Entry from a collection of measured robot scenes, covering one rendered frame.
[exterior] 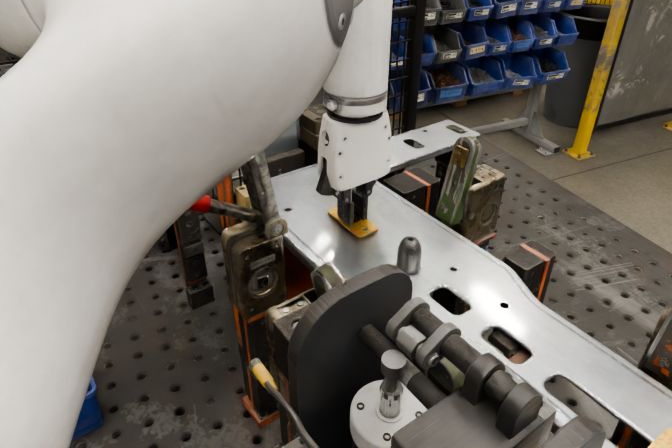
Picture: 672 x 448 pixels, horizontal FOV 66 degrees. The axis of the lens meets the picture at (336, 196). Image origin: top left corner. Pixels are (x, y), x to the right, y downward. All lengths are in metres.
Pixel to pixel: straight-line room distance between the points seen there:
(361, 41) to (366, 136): 0.13
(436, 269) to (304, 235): 0.20
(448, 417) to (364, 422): 0.08
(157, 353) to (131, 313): 0.13
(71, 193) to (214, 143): 0.05
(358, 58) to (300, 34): 0.46
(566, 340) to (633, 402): 0.09
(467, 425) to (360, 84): 0.42
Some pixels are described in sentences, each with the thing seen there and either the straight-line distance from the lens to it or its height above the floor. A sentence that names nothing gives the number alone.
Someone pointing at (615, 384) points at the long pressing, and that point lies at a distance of 0.64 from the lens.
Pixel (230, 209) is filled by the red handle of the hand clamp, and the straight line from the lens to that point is 0.64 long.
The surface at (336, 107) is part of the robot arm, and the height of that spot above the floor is 1.20.
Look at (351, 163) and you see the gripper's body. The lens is 0.69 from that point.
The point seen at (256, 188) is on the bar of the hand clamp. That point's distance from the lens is 0.64.
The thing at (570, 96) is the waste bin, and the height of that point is 0.22.
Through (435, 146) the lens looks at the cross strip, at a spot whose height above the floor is 1.00.
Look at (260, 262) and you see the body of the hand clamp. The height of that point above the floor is 1.02.
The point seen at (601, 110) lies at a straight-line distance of 3.50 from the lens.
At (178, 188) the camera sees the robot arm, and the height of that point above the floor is 1.35.
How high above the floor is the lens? 1.44
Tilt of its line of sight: 31 degrees down
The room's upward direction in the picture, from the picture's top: straight up
